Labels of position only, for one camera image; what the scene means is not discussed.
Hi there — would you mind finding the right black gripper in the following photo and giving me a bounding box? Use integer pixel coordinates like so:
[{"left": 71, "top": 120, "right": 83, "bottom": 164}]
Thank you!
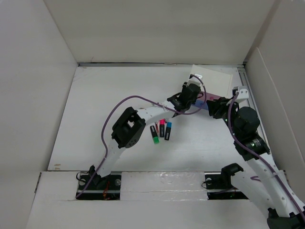
[{"left": 206, "top": 96, "right": 241, "bottom": 139}]

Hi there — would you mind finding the pink drawer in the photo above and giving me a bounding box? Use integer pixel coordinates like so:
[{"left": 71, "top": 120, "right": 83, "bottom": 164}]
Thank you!
[{"left": 198, "top": 93, "right": 220, "bottom": 101}]

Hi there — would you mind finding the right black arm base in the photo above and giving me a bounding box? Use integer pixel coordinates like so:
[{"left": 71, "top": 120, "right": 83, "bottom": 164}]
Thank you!
[{"left": 201, "top": 163, "right": 248, "bottom": 200}]

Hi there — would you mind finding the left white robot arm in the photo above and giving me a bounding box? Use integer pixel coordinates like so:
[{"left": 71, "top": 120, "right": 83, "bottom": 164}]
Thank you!
[{"left": 89, "top": 81, "right": 203, "bottom": 189}]

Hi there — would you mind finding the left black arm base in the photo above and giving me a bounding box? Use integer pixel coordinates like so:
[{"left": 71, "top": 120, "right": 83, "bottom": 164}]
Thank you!
[{"left": 76, "top": 167, "right": 122, "bottom": 200}]

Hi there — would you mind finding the purple blue drawer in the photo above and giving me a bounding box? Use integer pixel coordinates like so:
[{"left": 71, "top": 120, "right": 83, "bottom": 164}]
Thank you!
[{"left": 192, "top": 99, "right": 208, "bottom": 110}]

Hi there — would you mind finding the white drawer cabinet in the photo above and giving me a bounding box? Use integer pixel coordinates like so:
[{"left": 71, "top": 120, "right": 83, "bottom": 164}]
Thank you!
[{"left": 191, "top": 65, "right": 233, "bottom": 97}]

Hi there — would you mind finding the blue highlighter marker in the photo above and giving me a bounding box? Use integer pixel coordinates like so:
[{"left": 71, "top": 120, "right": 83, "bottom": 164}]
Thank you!
[{"left": 164, "top": 122, "right": 172, "bottom": 141}]

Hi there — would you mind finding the pink highlighter marker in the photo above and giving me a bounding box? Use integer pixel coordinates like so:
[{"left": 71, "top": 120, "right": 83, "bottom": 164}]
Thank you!
[{"left": 159, "top": 119, "right": 165, "bottom": 138}]

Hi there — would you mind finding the green highlighter marker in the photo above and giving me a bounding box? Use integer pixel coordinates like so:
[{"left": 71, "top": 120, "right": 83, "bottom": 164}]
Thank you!
[{"left": 150, "top": 125, "right": 160, "bottom": 144}]

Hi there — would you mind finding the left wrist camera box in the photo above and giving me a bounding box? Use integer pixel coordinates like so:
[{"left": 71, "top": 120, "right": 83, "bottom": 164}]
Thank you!
[{"left": 187, "top": 74, "right": 203, "bottom": 86}]

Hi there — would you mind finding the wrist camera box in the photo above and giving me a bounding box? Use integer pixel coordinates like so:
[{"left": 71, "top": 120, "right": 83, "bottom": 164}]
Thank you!
[
  {"left": 187, "top": 74, "right": 203, "bottom": 86},
  {"left": 232, "top": 86, "right": 250, "bottom": 103}
]

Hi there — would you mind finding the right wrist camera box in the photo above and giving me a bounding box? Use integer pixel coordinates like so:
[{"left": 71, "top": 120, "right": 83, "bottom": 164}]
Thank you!
[{"left": 232, "top": 86, "right": 250, "bottom": 103}]

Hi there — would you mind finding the back aluminium rail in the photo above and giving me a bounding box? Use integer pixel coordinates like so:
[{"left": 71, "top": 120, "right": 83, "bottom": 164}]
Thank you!
[{"left": 78, "top": 62, "right": 246, "bottom": 67}]

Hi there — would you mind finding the aluminium rail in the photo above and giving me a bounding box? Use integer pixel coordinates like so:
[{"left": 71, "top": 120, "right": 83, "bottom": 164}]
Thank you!
[
  {"left": 237, "top": 67, "right": 273, "bottom": 156},
  {"left": 78, "top": 62, "right": 246, "bottom": 67}
]

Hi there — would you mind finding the right aluminium rail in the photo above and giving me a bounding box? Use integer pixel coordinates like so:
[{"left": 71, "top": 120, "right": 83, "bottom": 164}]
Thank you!
[{"left": 237, "top": 67, "right": 273, "bottom": 156}]

